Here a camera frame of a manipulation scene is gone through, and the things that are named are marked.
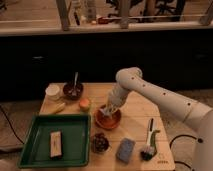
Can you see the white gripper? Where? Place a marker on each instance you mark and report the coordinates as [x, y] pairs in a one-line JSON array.
[[116, 98]]

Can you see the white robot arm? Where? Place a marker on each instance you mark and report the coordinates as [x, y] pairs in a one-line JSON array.
[[194, 114]]

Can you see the red bowl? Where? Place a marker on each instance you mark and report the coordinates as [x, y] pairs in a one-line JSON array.
[[107, 122]]

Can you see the dark bowl with spoon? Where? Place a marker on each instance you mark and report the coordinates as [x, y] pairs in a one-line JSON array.
[[68, 89]]

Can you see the orange fruit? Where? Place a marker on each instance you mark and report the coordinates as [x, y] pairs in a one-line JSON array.
[[84, 104]]

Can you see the metal spoon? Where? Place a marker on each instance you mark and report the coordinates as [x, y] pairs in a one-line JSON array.
[[75, 83]]

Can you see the blue sponge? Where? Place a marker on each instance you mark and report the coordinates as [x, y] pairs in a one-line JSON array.
[[125, 150]]

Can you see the yellow banana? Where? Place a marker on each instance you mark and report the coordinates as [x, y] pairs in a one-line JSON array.
[[57, 108]]

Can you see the green white dish brush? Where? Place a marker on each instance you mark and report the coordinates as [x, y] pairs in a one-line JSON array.
[[149, 150]]

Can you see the white cup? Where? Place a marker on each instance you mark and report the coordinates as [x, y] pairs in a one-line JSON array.
[[53, 92]]

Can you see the green plastic tray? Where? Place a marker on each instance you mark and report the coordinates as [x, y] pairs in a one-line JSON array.
[[75, 134]]

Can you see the wooden block in tray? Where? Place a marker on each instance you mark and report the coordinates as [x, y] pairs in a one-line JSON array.
[[55, 144]]

